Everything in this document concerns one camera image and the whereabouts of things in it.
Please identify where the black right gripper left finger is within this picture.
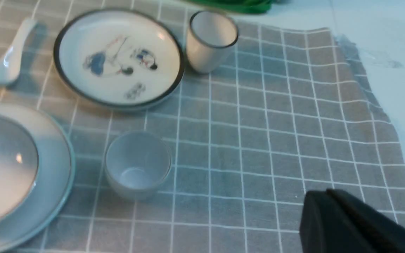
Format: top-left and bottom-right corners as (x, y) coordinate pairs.
(299, 191), (366, 253)

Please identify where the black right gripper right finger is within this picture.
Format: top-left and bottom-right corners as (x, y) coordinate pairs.
(326, 189), (405, 253)

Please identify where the plain white cup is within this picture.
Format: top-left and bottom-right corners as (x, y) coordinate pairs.
(103, 131), (172, 200)

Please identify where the grey-rimmed shallow white bowl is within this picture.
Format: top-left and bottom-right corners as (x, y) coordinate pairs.
(0, 115), (40, 221)

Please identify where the plain white ceramic spoon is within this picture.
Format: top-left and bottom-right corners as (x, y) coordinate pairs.
(0, 18), (38, 87)

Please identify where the grey checked tablecloth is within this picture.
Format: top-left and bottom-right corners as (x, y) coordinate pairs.
(0, 0), (405, 253)

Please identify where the black-rimmed white cup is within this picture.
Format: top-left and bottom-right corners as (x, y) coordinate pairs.
(185, 10), (239, 74)

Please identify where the green backdrop cloth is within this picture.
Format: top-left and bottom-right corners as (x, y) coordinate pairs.
(185, 0), (286, 15)

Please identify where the illustrated black-rimmed plate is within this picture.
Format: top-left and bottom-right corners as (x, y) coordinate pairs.
(53, 8), (185, 111)

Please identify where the large plain white plate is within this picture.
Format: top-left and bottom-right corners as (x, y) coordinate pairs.
(0, 103), (76, 252)

